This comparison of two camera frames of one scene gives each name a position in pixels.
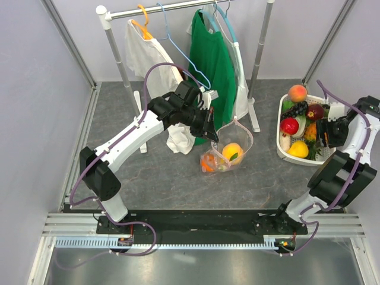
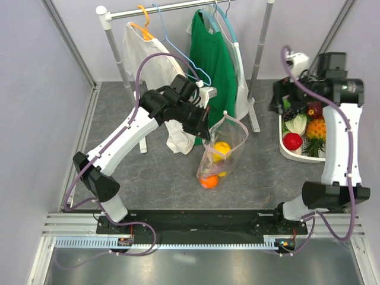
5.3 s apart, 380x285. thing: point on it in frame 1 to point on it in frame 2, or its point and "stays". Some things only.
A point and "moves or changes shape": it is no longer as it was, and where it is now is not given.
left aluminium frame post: (53, 13) stays
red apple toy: (289, 126) to (292, 141)
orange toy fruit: (208, 162) to (209, 181)
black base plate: (199, 222) stays
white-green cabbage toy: (302, 122) stays
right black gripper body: (335, 131) to (298, 98)
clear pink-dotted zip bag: (234, 142) moves or changes shape
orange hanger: (146, 34) stays
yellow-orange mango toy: (232, 154) to (222, 174)
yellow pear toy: (298, 148) to (221, 148)
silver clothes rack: (105, 18) stays
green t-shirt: (211, 63) stays
